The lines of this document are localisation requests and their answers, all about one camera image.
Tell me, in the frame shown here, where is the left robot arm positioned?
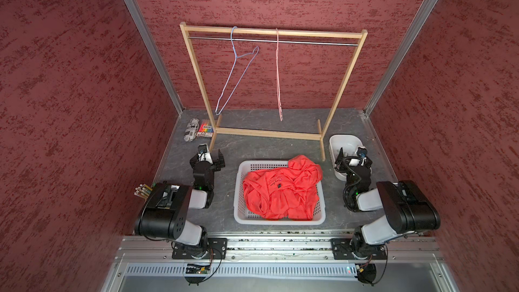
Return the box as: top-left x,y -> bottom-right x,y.
134,145 -> 225,260

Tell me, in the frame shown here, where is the aluminium corner post left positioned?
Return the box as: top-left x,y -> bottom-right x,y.
123,0 -> 185,115

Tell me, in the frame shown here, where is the pink wire hanger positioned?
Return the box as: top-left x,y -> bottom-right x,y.
275,28 -> 283,122

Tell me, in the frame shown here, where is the white perforated laundry basket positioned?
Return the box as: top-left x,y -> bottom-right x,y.
233,160 -> 326,226

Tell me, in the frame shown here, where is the colourful marker box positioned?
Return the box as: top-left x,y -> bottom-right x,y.
196,120 -> 214,138

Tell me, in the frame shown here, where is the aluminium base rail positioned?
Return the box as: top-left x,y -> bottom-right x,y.
101,228 -> 459,292

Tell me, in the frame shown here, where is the red tank top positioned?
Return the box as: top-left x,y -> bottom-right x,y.
243,155 -> 322,221

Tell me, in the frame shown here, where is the wooden clothes rack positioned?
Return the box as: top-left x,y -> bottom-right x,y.
180,22 -> 368,161

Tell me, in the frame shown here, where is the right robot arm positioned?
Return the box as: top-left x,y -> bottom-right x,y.
335,146 -> 441,260

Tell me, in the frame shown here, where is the aluminium corner post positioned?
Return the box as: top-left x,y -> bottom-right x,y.
364,0 -> 439,118
123,0 -> 185,115

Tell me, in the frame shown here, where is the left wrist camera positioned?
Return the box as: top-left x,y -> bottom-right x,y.
197,144 -> 213,164

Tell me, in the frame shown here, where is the aluminium corner post right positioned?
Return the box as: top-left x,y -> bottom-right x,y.
364,0 -> 439,118

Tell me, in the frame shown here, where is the white plastic tub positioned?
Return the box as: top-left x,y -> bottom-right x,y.
329,135 -> 365,182

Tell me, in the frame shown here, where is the light blue wire hanger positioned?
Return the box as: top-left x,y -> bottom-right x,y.
214,26 -> 260,116

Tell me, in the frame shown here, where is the yellow pencil cup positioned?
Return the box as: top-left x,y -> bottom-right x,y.
134,184 -> 152,200

